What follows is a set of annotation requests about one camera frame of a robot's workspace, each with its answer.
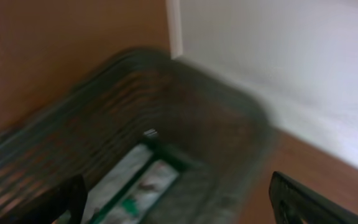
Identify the grey plastic mesh basket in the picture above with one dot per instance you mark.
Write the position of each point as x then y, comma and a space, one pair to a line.
219, 134

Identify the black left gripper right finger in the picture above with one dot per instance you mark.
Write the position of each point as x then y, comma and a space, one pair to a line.
293, 202

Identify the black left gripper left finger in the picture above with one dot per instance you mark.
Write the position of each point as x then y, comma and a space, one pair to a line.
68, 196

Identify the green glove package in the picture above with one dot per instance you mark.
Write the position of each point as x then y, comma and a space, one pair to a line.
128, 192

